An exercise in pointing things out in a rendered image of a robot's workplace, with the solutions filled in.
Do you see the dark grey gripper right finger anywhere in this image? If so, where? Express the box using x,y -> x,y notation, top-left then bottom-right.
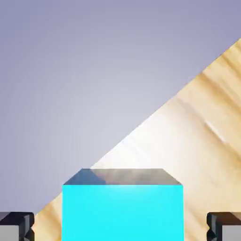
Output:
206,211 -> 241,241

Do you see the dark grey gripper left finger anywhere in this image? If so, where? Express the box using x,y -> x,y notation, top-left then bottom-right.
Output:
0,211 -> 35,241

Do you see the small cyan cube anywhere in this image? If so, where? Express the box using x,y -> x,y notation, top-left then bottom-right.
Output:
62,168 -> 184,241

